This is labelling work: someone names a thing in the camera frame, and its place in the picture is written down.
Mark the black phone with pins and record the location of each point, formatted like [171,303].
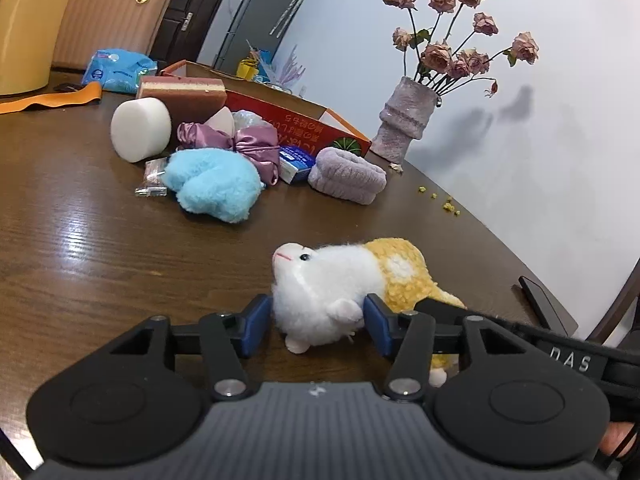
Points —
[545,305]

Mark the iridescent mesh bath ball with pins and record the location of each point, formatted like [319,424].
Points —
[247,119]

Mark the purple ribbed vase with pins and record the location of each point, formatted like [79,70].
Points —
[400,120]

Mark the small clear plastic packet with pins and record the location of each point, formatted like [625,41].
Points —
[152,175]

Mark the purple fuzzy wristband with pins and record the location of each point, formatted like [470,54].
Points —
[345,175]

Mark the pink makeup sponge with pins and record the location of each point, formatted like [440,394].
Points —
[222,120]

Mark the grey refrigerator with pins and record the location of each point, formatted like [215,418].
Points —
[260,15]

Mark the white round sponge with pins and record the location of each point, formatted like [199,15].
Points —
[137,127]

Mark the brown chair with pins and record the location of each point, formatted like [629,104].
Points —
[620,310]

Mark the purple satin scrunchie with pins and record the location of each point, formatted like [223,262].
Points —
[250,145]

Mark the red cardboard box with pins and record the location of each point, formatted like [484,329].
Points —
[300,120]

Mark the dried pink roses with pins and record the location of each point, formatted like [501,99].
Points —
[440,57]

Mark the blue fluffy plush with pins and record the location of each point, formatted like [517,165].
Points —
[215,185]

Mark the white folded umbrella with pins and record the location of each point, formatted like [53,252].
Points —
[290,7]

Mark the yellow pen cup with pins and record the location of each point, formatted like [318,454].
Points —
[246,69]

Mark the fallen dried petal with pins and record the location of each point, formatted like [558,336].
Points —
[396,167]

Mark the person's right hand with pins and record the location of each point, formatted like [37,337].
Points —
[617,437]

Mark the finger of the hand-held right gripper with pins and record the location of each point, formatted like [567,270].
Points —
[440,309]

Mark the pink ribbed suitcase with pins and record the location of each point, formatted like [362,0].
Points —
[105,15]

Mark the blue wet wipes package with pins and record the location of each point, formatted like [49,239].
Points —
[117,70]

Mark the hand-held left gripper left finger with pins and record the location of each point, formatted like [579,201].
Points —
[255,327]

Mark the blue tissue packet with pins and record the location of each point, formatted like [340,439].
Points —
[295,162]

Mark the white and yellow plush hamster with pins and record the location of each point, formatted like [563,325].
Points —
[325,280]

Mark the purple dried flowers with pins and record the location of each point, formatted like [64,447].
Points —
[290,67]

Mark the yellow suitcase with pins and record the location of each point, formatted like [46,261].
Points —
[25,25]

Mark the scattered yellow crumbs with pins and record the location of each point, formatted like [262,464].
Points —
[447,205]

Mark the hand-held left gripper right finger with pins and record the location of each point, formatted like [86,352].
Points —
[377,325]

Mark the brown layered sponge block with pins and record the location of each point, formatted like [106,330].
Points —
[190,95]

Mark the dark wooden door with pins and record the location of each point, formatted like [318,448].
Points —
[175,20]

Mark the small black object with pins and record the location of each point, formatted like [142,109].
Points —
[67,87]

